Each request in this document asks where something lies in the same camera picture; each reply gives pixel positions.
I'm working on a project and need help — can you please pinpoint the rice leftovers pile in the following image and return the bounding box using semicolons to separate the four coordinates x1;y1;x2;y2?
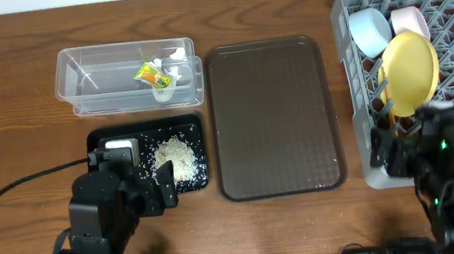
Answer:
142;136;206;184

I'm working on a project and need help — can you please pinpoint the wooden chopstick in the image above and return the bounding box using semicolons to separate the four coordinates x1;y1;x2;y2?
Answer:
387;98;398;136
380;66;389;104

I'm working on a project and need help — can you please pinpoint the yellow plate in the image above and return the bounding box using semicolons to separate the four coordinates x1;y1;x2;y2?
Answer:
377;31;439;118

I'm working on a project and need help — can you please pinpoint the green snack wrapper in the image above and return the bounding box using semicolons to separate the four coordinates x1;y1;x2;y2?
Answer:
134;62;172;89

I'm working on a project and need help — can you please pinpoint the light blue bowl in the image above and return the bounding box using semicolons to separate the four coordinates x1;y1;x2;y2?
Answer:
348;8;392;58

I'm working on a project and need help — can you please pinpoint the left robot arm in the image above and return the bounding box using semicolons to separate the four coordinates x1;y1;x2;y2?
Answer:
53;161;178;254

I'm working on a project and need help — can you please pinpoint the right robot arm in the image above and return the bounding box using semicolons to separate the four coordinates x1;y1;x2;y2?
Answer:
370;106;454;254

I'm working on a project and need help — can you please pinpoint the black waste tray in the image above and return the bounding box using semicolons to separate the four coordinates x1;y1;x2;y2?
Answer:
86;114;209;194

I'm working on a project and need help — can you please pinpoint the clear plastic waste bin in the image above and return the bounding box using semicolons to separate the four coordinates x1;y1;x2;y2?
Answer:
55;37;205;117

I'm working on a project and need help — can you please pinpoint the brown serving tray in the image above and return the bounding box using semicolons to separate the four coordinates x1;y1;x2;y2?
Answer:
205;35;347;202

